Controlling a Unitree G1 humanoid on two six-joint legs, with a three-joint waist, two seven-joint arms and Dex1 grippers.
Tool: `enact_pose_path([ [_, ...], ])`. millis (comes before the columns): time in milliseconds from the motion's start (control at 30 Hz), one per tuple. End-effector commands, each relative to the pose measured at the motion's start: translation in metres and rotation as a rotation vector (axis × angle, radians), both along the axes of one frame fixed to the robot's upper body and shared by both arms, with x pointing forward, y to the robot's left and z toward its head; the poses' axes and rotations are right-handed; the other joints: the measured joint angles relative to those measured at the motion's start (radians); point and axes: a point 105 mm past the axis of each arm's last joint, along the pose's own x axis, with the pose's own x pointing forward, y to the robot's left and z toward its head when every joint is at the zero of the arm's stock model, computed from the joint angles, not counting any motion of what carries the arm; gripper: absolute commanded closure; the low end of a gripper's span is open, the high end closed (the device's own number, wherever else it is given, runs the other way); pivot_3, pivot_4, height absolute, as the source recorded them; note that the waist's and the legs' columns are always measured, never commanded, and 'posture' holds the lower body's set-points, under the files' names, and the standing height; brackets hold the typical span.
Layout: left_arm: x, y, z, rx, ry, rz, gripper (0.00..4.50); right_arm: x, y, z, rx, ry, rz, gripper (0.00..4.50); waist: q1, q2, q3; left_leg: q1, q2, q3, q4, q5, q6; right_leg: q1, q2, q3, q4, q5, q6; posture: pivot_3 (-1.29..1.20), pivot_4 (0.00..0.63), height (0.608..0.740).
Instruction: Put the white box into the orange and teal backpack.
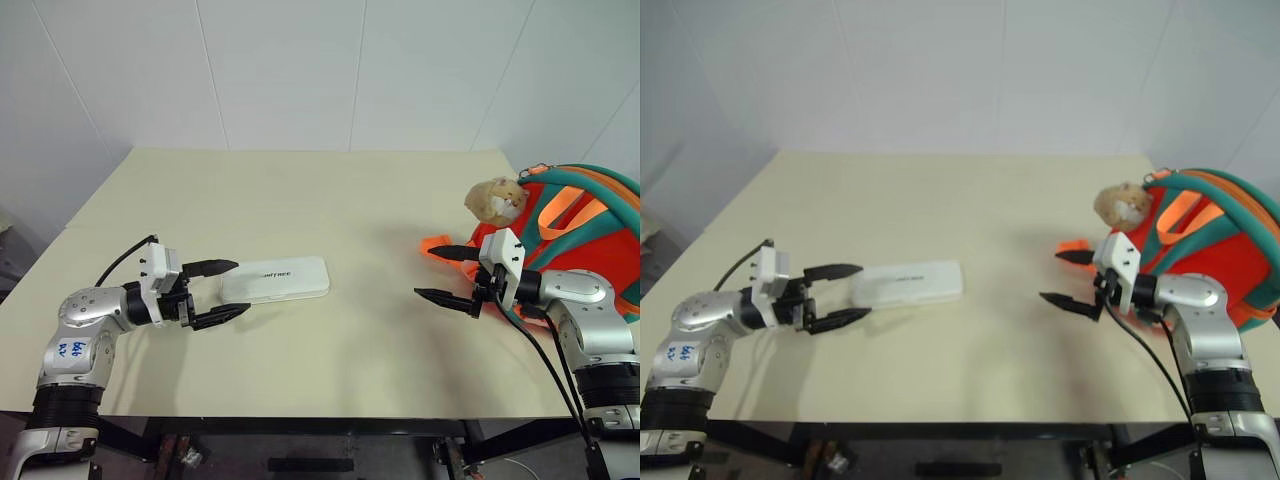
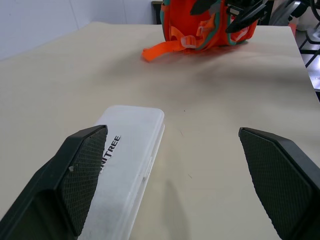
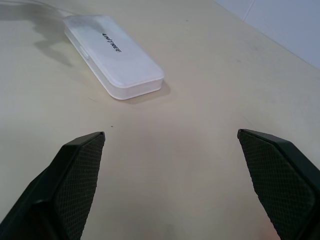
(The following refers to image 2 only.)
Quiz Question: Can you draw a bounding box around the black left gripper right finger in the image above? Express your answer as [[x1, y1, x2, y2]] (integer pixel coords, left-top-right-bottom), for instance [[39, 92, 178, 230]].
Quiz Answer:
[[238, 126, 320, 240]]

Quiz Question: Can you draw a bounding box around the orange and green backpack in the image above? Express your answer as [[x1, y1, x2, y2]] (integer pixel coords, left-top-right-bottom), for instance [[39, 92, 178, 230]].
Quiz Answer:
[[141, 0, 260, 64]]

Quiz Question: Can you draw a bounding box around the translucent white plastic case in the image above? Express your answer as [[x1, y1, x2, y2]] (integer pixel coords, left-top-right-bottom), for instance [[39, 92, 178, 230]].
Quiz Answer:
[[77, 104, 166, 240]]

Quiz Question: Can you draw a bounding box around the black metal stand frame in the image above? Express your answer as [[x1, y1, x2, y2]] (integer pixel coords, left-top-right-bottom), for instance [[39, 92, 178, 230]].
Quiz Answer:
[[299, 23, 320, 70]]

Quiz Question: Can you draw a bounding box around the dark furniture piece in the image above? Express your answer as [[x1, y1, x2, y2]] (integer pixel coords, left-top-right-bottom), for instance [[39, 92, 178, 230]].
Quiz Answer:
[[150, 0, 165, 25]]

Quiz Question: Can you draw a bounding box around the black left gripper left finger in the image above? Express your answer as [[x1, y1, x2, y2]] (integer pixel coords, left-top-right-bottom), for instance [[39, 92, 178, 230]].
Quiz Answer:
[[0, 124, 109, 240]]

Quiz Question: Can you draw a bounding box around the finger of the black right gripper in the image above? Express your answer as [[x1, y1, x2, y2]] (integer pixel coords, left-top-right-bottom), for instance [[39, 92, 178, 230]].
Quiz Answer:
[[190, 0, 218, 16], [225, 3, 267, 34]]

